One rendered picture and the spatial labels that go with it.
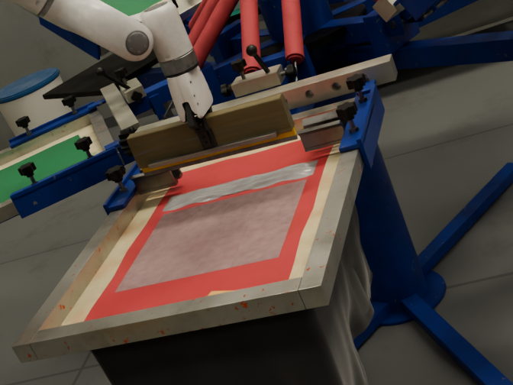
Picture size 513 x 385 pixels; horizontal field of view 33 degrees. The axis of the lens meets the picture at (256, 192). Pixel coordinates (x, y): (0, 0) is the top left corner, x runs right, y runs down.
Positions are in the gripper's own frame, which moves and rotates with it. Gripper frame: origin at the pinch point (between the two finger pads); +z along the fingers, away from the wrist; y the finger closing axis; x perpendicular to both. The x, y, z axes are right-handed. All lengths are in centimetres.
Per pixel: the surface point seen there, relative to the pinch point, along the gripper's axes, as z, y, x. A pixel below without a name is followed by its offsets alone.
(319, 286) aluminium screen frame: 11, 50, 29
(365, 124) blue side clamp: 8.6, -5.6, 30.7
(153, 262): 14.2, 23.6, -11.3
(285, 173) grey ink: 13.5, -2.1, 11.9
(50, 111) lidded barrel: 71, -331, -247
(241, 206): 14.0, 7.9, 3.9
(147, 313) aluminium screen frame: 10.8, 48.2, -1.7
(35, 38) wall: 31, -387, -267
